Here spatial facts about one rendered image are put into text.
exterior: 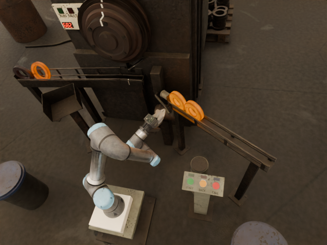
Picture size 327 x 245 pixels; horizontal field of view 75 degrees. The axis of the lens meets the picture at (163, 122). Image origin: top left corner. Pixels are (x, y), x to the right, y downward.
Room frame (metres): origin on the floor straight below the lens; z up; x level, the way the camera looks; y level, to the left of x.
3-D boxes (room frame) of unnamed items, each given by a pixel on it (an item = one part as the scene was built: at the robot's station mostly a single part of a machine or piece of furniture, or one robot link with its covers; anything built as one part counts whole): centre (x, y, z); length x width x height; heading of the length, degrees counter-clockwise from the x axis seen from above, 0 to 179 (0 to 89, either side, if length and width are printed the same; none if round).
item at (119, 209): (0.48, 0.45, 0.41); 0.15 x 0.15 x 0.10
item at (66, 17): (1.60, 0.47, 1.15); 0.26 x 0.02 x 0.18; 68
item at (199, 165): (0.60, -0.18, 0.26); 0.12 x 0.12 x 0.52
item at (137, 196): (0.48, 0.45, 0.28); 0.32 x 0.32 x 0.04; 69
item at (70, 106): (1.30, 0.77, 0.36); 0.26 x 0.20 x 0.72; 103
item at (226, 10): (3.12, -0.72, 0.22); 1.20 x 0.81 x 0.44; 66
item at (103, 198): (0.48, 0.46, 0.53); 0.13 x 0.12 x 0.14; 33
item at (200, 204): (0.44, -0.16, 0.31); 0.24 x 0.16 x 0.62; 68
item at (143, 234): (0.48, 0.45, 0.13); 0.40 x 0.40 x 0.26; 69
